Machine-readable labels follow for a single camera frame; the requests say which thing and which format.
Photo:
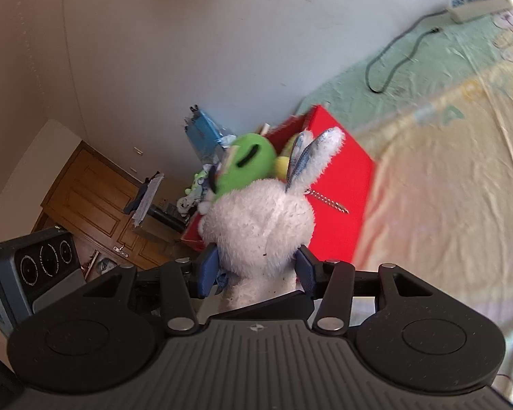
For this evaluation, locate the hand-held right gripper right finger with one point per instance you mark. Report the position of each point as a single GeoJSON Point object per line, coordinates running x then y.
{"type": "Point", "coordinates": [307, 271]}

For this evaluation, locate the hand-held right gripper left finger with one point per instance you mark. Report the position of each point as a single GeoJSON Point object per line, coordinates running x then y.
{"type": "Point", "coordinates": [207, 271]}

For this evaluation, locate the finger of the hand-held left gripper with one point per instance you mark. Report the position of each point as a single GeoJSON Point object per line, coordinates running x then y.
{"type": "Point", "coordinates": [273, 305]}

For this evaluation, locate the red cardboard box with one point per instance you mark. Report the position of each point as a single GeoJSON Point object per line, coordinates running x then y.
{"type": "Point", "coordinates": [346, 230]}

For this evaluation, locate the white bunny plush plaid ears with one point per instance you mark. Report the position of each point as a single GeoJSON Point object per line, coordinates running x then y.
{"type": "Point", "coordinates": [260, 230]}

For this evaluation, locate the yellow bear plush red shirt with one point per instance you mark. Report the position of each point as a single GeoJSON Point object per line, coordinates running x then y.
{"type": "Point", "coordinates": [282, 165]}

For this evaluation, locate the green plush toy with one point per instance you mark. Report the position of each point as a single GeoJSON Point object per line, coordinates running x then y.
{"type": "Point", "coordinates": [248, 158]}

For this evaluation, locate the brown wooden cabinet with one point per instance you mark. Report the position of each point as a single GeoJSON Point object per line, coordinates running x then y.
{"type": "Point", "coordinates": [89, 205]}

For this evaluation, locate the small green toy figure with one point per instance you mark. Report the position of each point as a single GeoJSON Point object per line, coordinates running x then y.
{"type": "Point", "coordinates": [196, 181]}

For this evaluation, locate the white paper bundle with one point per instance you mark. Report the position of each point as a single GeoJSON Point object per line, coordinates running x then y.
{"type": "Point", "coordinates": [147, 192]}

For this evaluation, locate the blue plastic packet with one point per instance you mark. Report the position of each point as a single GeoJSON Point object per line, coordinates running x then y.
{"type": "Point", "coordinates": [201, 134]}

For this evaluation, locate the cartoon printed bed sheet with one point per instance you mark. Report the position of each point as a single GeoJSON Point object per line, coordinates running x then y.
{"type": "Point", "coordinates": [453, 179]}

